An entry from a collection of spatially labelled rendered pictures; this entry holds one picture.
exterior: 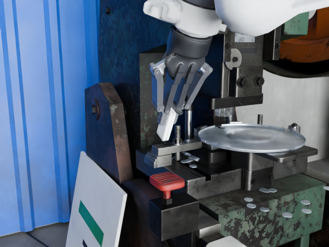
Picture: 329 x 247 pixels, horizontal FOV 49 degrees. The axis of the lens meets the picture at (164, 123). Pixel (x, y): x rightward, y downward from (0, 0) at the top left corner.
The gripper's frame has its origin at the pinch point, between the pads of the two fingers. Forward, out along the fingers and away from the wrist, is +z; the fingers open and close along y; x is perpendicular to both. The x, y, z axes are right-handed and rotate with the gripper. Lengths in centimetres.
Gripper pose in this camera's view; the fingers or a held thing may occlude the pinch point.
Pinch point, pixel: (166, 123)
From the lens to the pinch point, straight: 73.9
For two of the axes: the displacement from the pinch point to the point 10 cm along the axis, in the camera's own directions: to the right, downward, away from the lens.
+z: -2.2, 8.0, 5.6
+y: 8.7, -0.9, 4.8
